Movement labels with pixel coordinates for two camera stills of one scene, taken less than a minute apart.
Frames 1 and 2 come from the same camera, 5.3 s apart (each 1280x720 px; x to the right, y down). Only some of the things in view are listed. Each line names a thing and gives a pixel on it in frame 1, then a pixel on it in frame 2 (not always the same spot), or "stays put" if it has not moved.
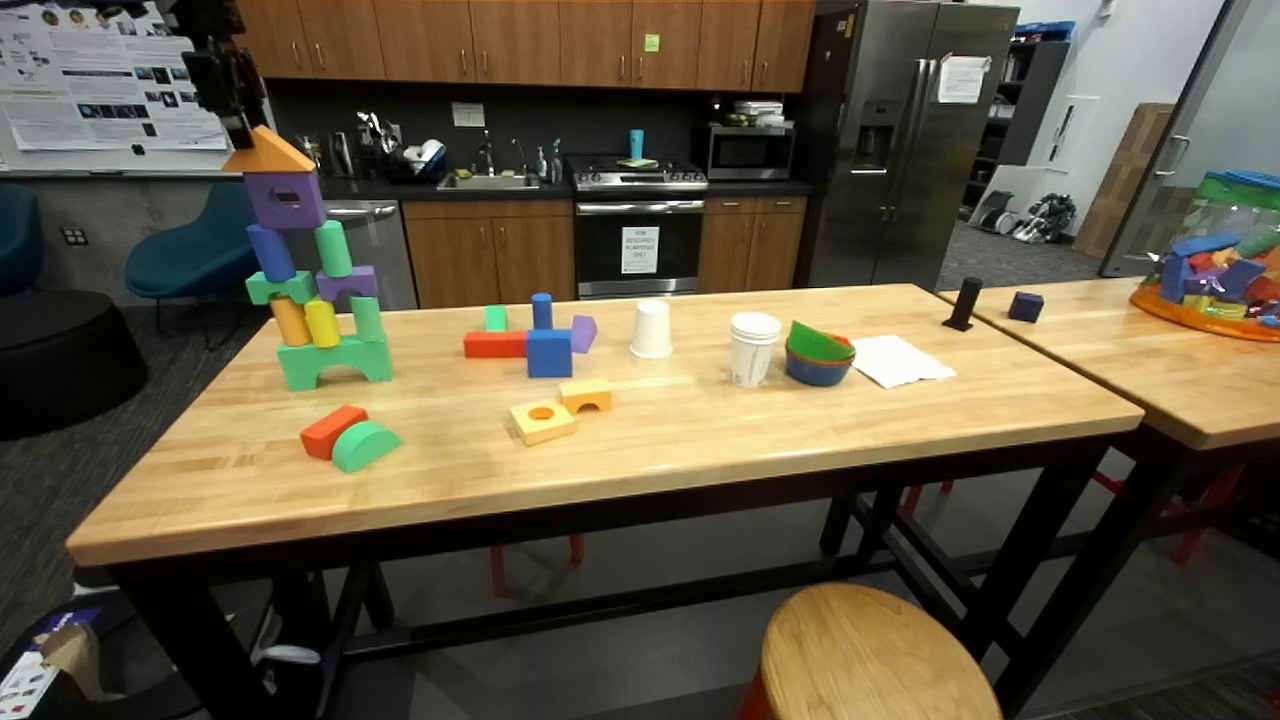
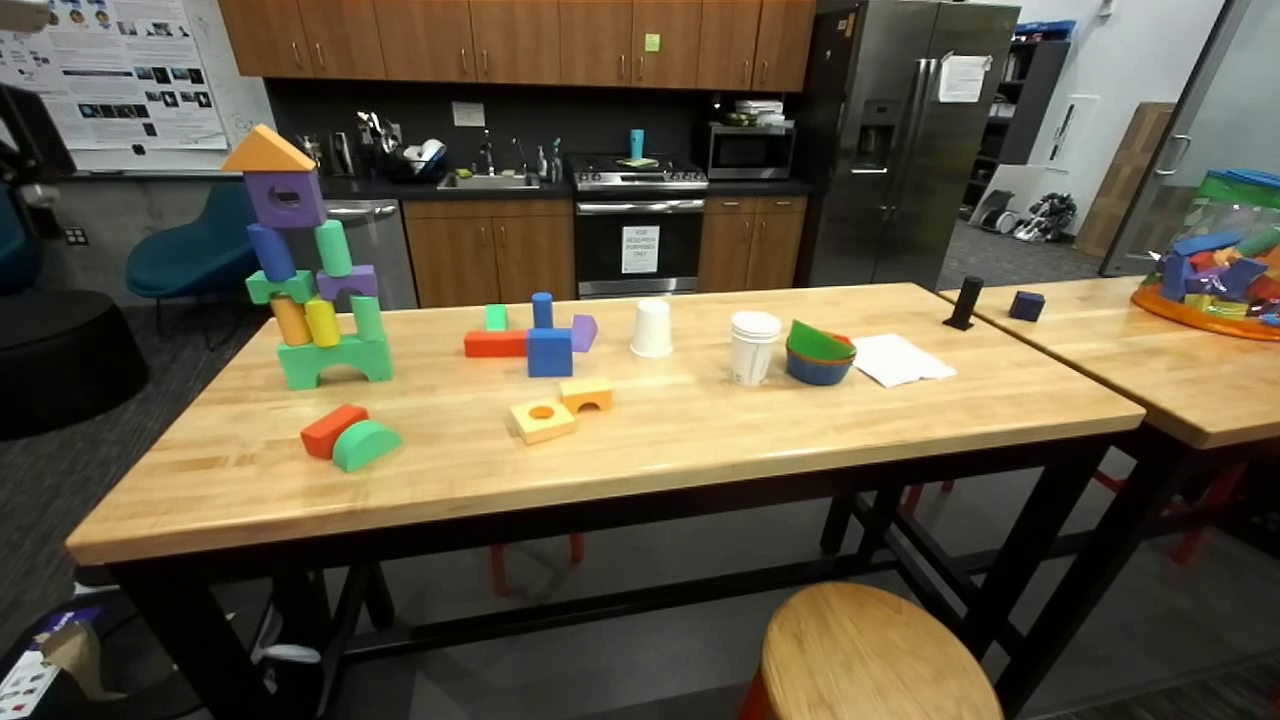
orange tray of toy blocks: x=1216 y=286 stays put
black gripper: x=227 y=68 to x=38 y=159
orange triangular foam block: x=269 y=154 stays put
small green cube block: x=499 y=315 stays put
